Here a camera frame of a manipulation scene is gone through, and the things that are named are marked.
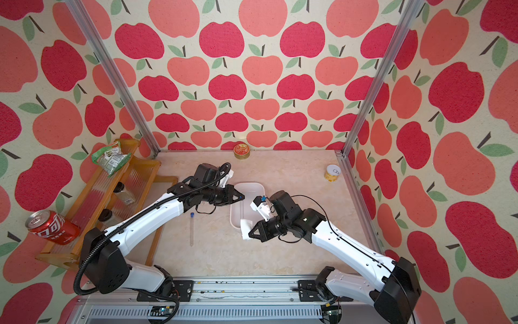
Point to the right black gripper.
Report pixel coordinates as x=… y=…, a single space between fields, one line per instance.
x=264 y=233

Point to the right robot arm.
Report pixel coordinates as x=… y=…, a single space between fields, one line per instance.
x=390 y=286

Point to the glass spice jar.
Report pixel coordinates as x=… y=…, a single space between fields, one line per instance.
x=123 y=194
x=108 y=218

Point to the yellow white can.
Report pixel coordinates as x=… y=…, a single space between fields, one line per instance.
x=332 y=173

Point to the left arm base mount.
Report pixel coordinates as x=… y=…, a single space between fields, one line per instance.
x=180 y=290

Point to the aluminium frame post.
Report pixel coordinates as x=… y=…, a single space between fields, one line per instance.
x=87 y=26
x=408 y=16

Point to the glass spice jar lower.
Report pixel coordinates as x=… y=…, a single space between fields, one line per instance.
x=108 y=218

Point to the white rectangular tray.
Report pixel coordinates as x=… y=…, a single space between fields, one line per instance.
x=251 y=190

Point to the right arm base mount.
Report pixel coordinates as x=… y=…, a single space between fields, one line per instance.
x=313 y=291

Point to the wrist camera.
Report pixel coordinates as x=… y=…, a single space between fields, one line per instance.
x=209 y=174
x=279 y=204

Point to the green snack bag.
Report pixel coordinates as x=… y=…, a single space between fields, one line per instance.
x=111 y=158

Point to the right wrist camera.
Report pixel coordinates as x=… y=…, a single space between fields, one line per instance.
x=279 y=204

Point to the red gold round tin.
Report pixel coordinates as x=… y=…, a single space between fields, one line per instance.
x=241 y=151

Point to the red cola can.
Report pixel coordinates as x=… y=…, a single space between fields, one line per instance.
x=52 y=227

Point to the left aluminium frame post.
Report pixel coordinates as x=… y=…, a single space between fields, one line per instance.
x=87 y=26

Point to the glass spice jar upper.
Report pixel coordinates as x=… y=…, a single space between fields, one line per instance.
x=123 y=194

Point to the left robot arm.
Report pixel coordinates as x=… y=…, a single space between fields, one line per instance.
x=103 y=266

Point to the right aluminium frame post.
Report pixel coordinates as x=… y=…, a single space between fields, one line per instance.
x=408 y=16

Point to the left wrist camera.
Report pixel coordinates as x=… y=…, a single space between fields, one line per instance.
x=209 y=174

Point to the white wipe cloth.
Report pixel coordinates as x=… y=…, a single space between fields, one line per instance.
x=246 y=227

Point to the wooden shelf rack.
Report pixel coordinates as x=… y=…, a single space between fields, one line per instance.
x=138 y=175

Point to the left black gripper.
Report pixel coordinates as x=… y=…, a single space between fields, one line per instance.
x=231 y=192

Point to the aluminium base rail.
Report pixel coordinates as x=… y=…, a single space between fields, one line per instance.
x=254 y=299

